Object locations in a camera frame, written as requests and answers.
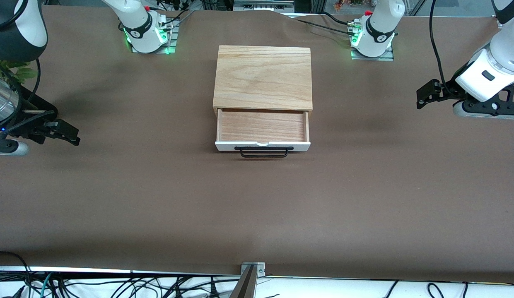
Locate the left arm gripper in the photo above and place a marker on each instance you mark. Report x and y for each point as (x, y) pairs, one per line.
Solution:
(448, 92)

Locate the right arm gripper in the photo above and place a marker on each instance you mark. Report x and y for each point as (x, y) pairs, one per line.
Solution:
(34, 119)

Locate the white-fronted wooden drawer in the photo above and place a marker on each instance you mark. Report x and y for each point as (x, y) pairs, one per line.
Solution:
(261, 126)

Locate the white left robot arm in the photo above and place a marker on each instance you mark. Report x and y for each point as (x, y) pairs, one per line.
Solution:
(377, 37)

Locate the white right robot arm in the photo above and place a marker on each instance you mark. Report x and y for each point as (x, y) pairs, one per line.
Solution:
(141, 25)

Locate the wooden drawer cabinet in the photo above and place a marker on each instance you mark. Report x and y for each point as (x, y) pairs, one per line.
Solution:
(263, 76)

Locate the red roses with leaves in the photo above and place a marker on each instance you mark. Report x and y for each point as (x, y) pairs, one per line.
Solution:
(25, 74)

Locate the orange background objects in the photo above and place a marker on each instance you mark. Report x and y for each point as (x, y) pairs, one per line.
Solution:
(339, 5)

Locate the brown table cover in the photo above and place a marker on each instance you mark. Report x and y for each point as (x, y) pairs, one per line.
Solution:
(256, 207)

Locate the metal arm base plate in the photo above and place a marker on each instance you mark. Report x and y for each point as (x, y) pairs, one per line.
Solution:
(387, 56)
(174, 39)

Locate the silver table edge rail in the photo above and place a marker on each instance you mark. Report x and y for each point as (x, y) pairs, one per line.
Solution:
(116, 271)

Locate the aluminium frame profile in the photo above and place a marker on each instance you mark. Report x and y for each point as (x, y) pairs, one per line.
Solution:
(263, 6)

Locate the dark camera mount beam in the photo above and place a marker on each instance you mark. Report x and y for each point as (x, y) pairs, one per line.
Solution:
(245, 287)

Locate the silver metal bracket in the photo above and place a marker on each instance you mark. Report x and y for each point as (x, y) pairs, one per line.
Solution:
(260, 271)

